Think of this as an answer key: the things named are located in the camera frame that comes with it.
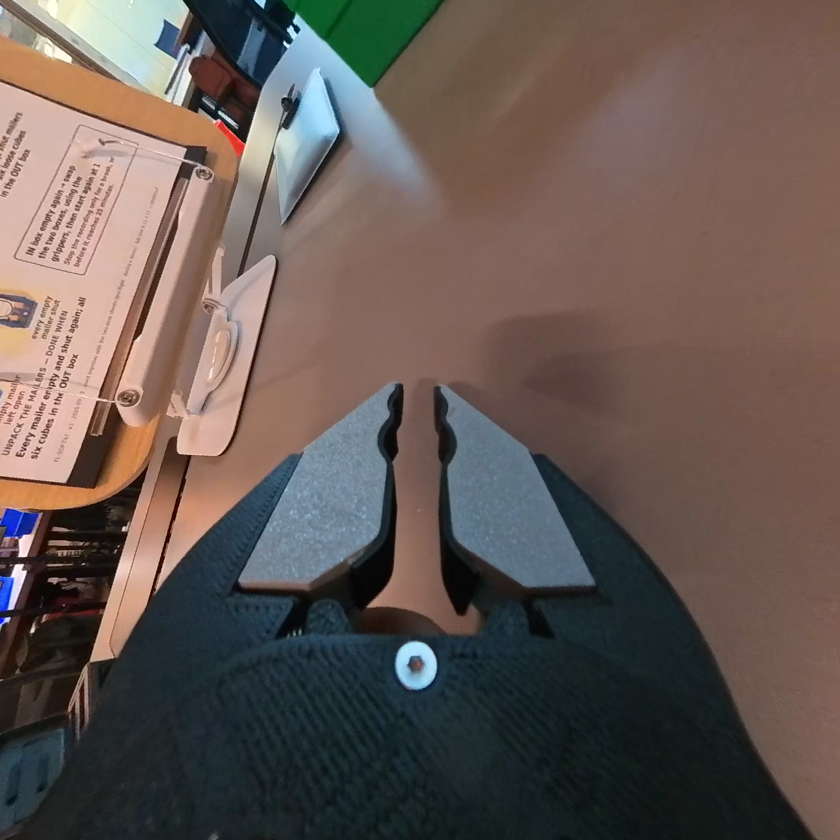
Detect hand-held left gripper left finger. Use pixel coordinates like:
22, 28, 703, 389
238, 382, 404, 608

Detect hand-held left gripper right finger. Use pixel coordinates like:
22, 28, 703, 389
434, 385, 597, 616

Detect grey flat pouch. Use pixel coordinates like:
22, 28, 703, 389
272, 67, 342, 226

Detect green plastic bin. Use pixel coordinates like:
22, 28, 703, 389
279, 0, 447, 88

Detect printed instruction sheet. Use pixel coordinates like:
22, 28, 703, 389
0, 82, 211, 490

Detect instruction sheet on stand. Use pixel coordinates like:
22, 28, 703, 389
0, 36, 280, 509

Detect row of blue bins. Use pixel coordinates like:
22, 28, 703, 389
0, 508, 42, 624

